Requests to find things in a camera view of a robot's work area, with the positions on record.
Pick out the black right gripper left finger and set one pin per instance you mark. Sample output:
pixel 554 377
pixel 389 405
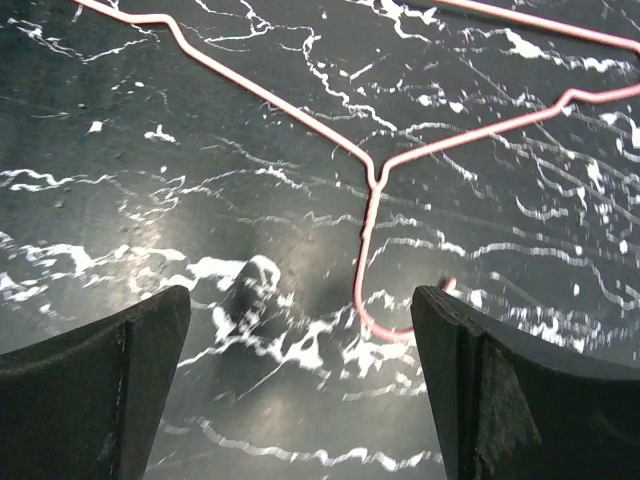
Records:
pixel 86 404

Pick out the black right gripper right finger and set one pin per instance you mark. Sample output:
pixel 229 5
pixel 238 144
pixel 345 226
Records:
pixel 509 405

